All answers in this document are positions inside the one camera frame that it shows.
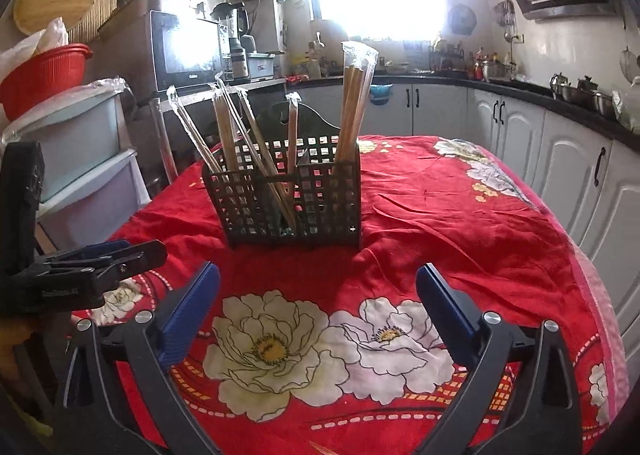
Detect small grey appliance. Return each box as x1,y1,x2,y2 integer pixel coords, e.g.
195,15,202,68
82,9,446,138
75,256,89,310
247,51,276,81

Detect dark glass bottle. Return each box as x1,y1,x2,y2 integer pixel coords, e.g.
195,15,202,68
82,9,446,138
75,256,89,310
227,38,250,82

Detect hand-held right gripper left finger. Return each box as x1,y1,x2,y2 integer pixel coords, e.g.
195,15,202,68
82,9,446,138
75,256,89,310
60,260,222,455

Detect large steel stockpot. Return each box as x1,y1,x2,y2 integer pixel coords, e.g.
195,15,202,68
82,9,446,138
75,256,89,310
482,60,511,81

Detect wooden cutting board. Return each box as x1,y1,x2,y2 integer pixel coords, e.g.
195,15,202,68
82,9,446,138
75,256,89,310
312,20,346,71

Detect white plastic bag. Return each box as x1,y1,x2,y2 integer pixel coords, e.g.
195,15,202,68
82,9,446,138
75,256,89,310
0,18,70,68

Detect black blender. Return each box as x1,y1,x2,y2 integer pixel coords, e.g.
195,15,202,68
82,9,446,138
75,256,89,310
210,2,256,51

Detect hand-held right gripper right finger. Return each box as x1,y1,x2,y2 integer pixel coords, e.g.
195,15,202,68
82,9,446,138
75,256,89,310
416,262,583,455

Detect round wall fan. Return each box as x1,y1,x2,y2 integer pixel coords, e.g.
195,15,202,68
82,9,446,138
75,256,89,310
446,4,476,36

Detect red plastic basin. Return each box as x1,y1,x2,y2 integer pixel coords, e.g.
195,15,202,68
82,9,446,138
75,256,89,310
0,44,94,122

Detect hanging metal ladles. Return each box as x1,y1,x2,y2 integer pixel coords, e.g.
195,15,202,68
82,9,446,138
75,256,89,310
495,0,526,43

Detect red floral tablecloth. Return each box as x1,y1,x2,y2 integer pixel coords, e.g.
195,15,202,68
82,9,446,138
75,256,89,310
70,135,628,455

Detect black plastic utensil basket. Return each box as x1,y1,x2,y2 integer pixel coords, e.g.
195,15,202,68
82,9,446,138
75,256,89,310
201,102,362,250

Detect metal dish rack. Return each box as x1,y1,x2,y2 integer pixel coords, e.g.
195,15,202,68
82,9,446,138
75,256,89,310
427,42,466,72

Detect microwave oven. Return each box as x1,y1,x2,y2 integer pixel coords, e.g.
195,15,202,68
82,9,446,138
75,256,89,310
100,10,224,98

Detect grey plastic drawer unit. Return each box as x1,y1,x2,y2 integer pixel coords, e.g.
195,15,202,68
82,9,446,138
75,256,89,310
0,80,151,246

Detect clear plastic bag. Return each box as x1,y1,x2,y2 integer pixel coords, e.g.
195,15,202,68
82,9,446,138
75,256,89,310
612,78,640,133

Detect round bamboo mat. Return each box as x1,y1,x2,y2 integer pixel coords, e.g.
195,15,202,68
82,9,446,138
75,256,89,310
65,0,118,43

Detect steel pot with lid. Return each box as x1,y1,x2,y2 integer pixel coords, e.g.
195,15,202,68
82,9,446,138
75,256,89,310
575,76,616,116

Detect white kitchen base cabinets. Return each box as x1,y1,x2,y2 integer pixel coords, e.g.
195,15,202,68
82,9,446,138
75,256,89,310
287,75,640,331

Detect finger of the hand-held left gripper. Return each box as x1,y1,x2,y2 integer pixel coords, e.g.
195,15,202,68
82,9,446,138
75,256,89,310
35,241,133,268
87,240,168,286

